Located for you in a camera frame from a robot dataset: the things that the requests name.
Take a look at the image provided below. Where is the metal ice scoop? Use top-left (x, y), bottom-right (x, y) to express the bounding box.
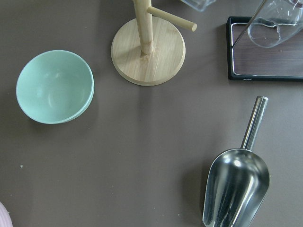
top-left (202, 96), bottom-right (270, 227)

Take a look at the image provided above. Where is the pink bowl with ice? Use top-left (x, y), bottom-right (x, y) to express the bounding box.
top-left (0, 203), bottom-right (13, 227)

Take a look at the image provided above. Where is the wooden mug tree stand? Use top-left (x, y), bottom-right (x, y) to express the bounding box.
top-left (111, 0), bottom-right (197, 86)

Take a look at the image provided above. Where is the mint green bowl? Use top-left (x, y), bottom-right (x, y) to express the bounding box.
top-left (16, 50), bottom-right (94, 124)

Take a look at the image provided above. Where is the black framed wooden tray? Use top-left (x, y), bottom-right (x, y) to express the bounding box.
top-left (226, 17), bottom-right (303, 82)

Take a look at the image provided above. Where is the clear glass at top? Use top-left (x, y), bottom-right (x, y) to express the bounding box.
top-left (181, 0), bottom-right (216, 12)

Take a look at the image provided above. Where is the clear glass on tray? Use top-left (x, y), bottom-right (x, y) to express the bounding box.
top-left (247, 0), bottom-right (303, 48)

